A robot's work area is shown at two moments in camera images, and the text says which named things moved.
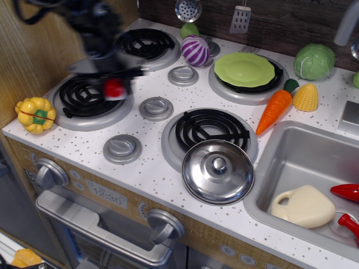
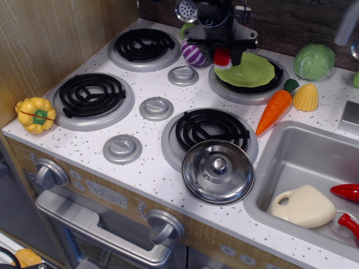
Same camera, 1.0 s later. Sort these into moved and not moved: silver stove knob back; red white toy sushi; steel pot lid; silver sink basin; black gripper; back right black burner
Moved: black gripper; red white toy sushi
Not moved: silver sink basin; back right black burner; silver stove knob back; steel pot lid
